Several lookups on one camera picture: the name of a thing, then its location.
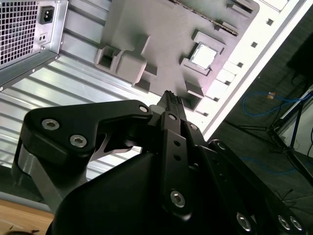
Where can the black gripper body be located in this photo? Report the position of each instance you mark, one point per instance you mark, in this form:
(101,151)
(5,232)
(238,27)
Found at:
(117,200)

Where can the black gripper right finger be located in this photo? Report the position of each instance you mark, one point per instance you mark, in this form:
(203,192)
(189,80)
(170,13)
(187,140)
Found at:
(220,171)

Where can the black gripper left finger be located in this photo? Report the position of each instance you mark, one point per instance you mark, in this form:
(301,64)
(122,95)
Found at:
(73,122)

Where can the silver CPU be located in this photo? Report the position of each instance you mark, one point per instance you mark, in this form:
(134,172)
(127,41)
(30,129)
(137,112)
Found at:
(204,55)

